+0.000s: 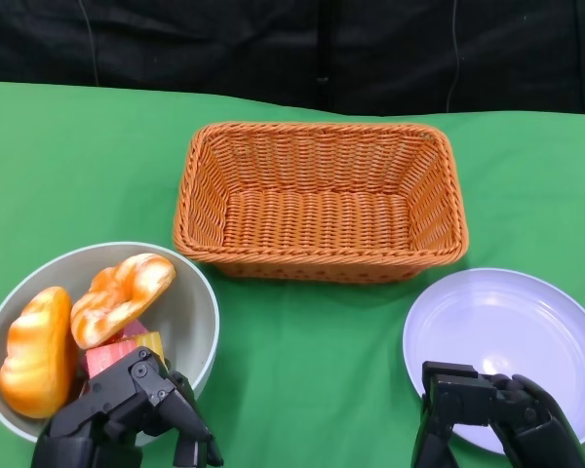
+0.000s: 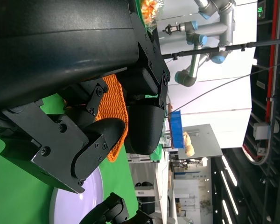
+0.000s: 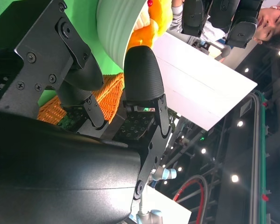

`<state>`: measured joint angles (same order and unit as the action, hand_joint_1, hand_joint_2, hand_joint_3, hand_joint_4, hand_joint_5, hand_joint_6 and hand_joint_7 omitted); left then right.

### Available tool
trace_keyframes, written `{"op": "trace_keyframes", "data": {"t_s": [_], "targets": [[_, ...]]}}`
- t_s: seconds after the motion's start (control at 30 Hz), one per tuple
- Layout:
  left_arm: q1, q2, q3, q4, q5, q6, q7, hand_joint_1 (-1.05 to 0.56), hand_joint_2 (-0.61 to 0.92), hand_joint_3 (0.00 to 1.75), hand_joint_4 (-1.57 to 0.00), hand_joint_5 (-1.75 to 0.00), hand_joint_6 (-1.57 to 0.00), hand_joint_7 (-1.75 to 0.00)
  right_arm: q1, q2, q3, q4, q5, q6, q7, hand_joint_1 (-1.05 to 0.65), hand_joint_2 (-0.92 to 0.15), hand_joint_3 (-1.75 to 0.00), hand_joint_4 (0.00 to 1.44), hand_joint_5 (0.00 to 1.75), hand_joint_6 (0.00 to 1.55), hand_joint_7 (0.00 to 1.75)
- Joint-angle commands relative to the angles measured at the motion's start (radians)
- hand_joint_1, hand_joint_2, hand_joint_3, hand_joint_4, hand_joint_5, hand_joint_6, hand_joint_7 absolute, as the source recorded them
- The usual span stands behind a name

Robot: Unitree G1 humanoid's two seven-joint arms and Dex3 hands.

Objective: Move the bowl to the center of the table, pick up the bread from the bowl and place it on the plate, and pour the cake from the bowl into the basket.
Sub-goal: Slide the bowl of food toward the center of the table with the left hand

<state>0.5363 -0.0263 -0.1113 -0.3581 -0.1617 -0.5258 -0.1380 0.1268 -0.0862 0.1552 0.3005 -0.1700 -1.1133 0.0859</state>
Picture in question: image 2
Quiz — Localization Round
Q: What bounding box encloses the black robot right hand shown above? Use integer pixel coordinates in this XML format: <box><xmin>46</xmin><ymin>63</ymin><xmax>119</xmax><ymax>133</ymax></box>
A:
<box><xmin>79</xmin><ymin>192</ymin><xmax>154</xmax><ymax>224</ymax></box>

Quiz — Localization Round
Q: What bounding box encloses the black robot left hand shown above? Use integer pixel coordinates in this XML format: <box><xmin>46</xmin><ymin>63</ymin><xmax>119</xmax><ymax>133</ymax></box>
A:
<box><xmin>0</xmin><ymin>0</ymin><xmax>171</xmax><ymax>195</ymax></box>

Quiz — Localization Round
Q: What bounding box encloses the pale lavender plate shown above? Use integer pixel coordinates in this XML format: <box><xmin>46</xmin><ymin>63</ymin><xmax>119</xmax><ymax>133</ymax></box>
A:
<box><xmin>49</xmin><ymin>167</ymin><xmax>105</xmax><ymax>224</ymax></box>

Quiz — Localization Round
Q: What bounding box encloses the orange wicker basket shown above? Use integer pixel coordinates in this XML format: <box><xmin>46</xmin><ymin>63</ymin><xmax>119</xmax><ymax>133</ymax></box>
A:
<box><xmin>64</xmin><ymin>74</ymin><xmax>129</xmax><ymax>163</ymax></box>

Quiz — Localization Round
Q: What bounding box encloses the clear bag of orange snacks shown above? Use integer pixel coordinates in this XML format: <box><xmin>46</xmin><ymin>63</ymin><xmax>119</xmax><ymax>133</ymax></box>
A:
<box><xmin>140</xmin><ymin>0</ymin><xmax>165</xmax><ymax>33</ymax></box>

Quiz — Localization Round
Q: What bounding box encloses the green tablecloth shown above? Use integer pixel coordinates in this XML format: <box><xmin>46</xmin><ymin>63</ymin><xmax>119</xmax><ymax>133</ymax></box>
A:
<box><xmin>0</xmin><ymin>0</ymin><xmax>164</xmax><ymax>224</ymax></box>

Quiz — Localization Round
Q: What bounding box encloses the blue plastic bin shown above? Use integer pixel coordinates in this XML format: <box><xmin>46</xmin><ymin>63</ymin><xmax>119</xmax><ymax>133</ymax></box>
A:
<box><xmin>168</xmin><ymin>110</ymin><xmax>185</xmax><ymax>149</ymax></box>

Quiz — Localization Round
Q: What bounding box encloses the grey flat board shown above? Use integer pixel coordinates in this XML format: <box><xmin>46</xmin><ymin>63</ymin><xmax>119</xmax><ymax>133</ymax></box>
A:
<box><xmin>177</xmin><ymin>123</ymin><xmax>224</xmax><ymax>161</ymax></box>

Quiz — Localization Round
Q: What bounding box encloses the long black pole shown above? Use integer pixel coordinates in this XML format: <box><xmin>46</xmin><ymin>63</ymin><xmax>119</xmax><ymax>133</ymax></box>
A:
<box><xmin>162</xmin><ymin>38</ymin><xmax>280</xmax><ymax>61</ymax></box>

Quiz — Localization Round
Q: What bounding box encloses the white junction box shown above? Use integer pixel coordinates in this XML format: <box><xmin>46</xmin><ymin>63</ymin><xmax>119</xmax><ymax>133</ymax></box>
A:
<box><xmin>253</xmin><ymin>122</ymin><xmax>273</xmax><ymax>140</ymax></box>

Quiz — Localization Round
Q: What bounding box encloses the green exit sign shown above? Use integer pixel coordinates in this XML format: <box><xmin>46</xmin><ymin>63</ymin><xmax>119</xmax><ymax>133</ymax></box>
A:
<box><xmin>257</xmin><ymin>0</ymin><xmax>266</xmax><ymax>20</ymax></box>

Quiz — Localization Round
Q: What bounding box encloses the red ceiling pipe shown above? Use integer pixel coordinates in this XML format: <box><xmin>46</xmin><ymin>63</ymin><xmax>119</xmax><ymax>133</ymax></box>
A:
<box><xmin>265</xmin><ymin>0</ymin><xmax>280</xmax><ymax>123</ymax></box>

